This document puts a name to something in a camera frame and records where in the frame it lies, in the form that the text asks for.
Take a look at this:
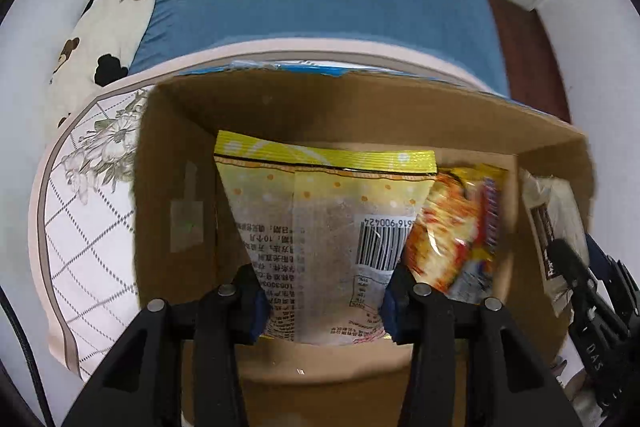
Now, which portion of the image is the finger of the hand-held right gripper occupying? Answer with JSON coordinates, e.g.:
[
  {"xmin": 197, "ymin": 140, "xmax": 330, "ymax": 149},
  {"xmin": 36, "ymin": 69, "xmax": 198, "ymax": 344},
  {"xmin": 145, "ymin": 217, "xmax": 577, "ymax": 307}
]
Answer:
[
  {"xmin": 547, "ymin": 238, "xmax": 628, "ymax": 334},
  {"xmin": 586, "ymin": 234, "xmax": 640, "ymax": 343}
]

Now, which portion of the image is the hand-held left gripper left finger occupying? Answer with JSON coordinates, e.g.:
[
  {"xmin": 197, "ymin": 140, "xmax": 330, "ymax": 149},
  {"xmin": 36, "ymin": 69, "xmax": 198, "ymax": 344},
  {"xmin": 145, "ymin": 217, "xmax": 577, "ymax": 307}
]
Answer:
[{"xmin": 60, "ymin": 264, "xmax": 273, "ymax": 427}]

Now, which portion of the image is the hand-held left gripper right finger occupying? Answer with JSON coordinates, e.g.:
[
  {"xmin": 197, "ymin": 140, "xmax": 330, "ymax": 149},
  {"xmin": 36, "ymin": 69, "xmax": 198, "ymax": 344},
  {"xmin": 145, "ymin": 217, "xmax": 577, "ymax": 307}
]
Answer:
[{"xmin": 381, "ymin": 259, "xmax": 576, "ymax": 427}]

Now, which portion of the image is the white brown snack packet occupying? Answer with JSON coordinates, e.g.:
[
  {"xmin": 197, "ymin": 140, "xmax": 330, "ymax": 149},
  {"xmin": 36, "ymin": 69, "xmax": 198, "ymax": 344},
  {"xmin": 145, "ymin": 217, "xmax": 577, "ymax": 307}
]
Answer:
[{"xmin": 520, "ymin": 169, "xmax": 593, "ymax": 318}]

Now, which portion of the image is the yellow snack packet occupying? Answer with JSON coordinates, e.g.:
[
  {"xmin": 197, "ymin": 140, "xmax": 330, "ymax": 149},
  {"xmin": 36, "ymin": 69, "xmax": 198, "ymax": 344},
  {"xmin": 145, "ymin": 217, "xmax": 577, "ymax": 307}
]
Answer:
[{"xmin": 214, "ymin": 130, "xmax": 438, "ymax": 348}]

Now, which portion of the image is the cardboard box with blue print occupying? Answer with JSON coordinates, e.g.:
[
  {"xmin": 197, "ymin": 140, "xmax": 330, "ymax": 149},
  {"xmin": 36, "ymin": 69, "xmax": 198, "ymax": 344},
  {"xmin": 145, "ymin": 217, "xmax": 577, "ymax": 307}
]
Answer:
[{"xmin": 132, "ymin": 69, "xmax": 598, "ymax": 427}]

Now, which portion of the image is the orange red snack packet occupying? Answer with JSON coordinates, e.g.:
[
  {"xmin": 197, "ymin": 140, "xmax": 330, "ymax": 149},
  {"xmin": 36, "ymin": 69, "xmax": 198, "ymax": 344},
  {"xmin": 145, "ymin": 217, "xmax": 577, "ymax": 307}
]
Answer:
[{"xmin": 402, "ymin": 164, "xmax": 508, "ymax": 305}]

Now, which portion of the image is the floral printed cloth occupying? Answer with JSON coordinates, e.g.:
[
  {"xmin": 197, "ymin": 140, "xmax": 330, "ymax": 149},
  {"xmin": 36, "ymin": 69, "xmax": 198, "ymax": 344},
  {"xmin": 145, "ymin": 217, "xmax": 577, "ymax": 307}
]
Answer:
[{"xmin": 27, "ymin": 38, "xmax": 506, "ymax": 383}]

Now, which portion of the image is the bear print pillow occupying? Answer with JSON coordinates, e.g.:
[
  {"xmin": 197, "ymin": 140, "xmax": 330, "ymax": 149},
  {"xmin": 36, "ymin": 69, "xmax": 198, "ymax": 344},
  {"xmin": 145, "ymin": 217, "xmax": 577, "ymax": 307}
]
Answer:
[{"xmin": 47, "ymin": 0, "xmax": 176, "ymax": 128}]

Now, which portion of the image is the black cable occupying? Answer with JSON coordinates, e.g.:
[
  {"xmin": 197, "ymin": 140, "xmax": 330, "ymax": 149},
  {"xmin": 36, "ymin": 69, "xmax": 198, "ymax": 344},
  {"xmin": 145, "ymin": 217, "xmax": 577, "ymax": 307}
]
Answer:
[{"xmin": 0, "ymin": 287, "xmax": 56, "ymax": 427}]

